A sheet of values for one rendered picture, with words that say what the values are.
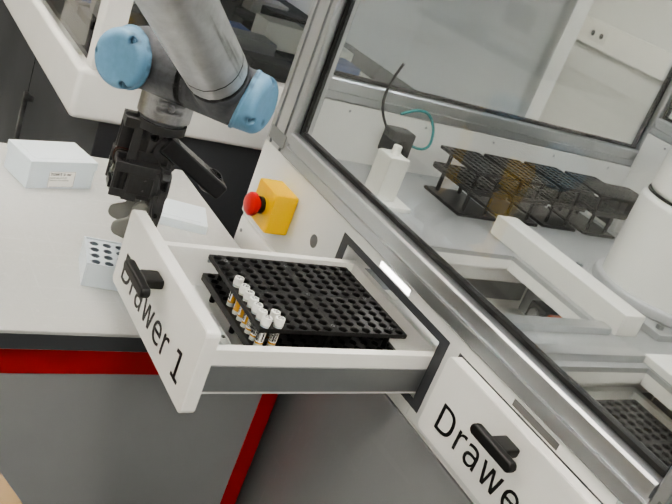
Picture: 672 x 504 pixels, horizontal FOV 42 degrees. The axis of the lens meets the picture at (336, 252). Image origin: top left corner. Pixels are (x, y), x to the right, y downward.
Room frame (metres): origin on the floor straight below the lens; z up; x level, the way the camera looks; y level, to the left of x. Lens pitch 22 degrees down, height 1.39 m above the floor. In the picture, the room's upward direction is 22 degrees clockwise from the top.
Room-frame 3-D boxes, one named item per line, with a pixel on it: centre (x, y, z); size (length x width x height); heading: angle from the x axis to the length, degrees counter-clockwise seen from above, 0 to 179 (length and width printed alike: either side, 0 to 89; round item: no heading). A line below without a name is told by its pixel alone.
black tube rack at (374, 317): (1.04, 0.01, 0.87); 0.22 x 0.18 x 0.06; 127
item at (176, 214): (1.43, 0.30, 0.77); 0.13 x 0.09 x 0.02; 110
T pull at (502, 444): (0.84, -0.25, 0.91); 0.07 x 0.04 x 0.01; 37
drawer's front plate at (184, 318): (0.92, 0.17, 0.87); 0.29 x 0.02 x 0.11; 37
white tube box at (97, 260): (1.15, 0.28, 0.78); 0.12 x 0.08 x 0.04; 116
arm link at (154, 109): (1.15, 0.29, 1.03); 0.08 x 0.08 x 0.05
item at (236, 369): (1.04, 0.01, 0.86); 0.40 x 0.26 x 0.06; 127
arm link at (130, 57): (1.05, 0.30, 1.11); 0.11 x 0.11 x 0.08; 76
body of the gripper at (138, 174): (1.15, 0.30, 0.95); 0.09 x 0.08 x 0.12; 116
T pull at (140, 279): (0.90, 0.20, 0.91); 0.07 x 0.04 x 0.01; 37
